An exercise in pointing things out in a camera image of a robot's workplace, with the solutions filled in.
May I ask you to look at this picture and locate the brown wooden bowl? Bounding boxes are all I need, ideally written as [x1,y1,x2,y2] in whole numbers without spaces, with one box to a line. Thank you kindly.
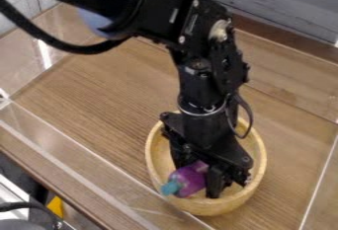
[146,112,267,216]

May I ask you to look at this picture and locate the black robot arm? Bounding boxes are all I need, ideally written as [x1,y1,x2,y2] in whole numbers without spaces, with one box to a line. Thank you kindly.
[0,0,254,198]

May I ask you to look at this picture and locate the purple toy eggplant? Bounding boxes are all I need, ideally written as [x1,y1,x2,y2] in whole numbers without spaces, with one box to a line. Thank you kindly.
[160,161,208,198]

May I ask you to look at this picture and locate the clear acrylic tray wall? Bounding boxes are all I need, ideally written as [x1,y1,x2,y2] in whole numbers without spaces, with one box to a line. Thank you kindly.
[0,90,212,230]

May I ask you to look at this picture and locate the black cable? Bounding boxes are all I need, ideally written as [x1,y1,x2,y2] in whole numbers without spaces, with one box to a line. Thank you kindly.
[0,201,60,230]

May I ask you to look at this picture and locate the yellow and black equipment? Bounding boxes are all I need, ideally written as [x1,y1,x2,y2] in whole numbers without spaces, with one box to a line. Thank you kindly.
[25,193,89,230]

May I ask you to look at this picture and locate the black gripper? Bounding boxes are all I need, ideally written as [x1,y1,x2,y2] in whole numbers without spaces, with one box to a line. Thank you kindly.
[163,108,254,198]

